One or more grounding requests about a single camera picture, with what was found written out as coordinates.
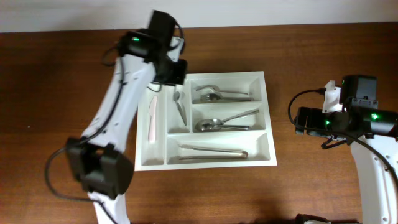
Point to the steel tablespoon angled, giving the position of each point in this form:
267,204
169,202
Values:
212,123

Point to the white plastic cutlery tray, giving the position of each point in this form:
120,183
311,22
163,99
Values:
171,133

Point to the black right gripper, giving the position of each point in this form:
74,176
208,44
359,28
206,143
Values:
310,121

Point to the steel serrated tongs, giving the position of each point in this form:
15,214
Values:
208,153

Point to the pink plastic knife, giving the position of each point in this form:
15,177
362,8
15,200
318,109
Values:
152,125

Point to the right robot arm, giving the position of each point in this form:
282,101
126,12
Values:
350,115

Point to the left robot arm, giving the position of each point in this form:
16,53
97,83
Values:
145,56

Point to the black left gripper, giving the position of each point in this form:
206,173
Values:
173,73

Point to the small steel teaspoon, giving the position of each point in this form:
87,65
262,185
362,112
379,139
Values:
176,97

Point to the steel tablespoon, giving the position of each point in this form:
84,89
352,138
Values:
200,127

